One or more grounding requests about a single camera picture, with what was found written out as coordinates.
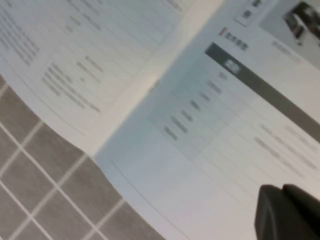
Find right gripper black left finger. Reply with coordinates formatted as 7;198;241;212
254;184;301;240

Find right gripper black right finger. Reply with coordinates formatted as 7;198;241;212
282;183;320;240

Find grey white-checked tablecloth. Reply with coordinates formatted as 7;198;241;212
0;73;177;240

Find white product catalogue book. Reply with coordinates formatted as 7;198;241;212
0;0;320;240

